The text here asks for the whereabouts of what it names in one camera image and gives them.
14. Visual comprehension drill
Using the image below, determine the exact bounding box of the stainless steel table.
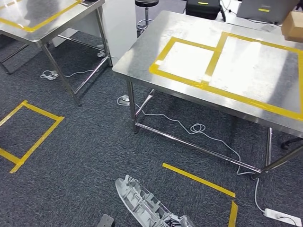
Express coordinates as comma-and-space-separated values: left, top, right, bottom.
0, 0, 113, 107

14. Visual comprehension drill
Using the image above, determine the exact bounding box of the grey plastic wheel cover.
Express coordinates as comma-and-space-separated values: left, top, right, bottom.
115, 175, 196, 227

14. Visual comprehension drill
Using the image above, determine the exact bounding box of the brown cardboard box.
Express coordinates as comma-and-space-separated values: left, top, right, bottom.
281, 11, 303, 43

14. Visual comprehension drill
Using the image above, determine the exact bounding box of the stainless steel workbench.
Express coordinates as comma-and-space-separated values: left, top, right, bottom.
112, 10, 303, 176

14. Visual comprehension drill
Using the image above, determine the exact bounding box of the yellow table tape outline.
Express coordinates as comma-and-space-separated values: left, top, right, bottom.
0, 0, 83, 34

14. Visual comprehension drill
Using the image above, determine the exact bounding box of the yellow floor tape square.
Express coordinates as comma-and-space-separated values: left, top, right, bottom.
162, 162, 238, 227

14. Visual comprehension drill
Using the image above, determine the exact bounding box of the white coiled floor cable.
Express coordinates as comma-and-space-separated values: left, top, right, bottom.
117, 94, 265, 214

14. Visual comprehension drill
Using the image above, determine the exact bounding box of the black round stool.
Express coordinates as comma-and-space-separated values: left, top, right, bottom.
134, 0, 159, 37

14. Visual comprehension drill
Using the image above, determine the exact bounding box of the yellow workbench tape outline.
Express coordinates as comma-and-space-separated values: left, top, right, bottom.
149, 31, 303, 122

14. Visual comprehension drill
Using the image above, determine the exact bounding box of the black carry case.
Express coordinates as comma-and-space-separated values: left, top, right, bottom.
185, 0, 227, 22

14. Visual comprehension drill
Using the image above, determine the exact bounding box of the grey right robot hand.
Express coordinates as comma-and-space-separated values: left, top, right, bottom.
165, 215, 196, 227

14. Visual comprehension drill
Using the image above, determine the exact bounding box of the white power strip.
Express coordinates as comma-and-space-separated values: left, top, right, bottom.
264, 208, 302, 227

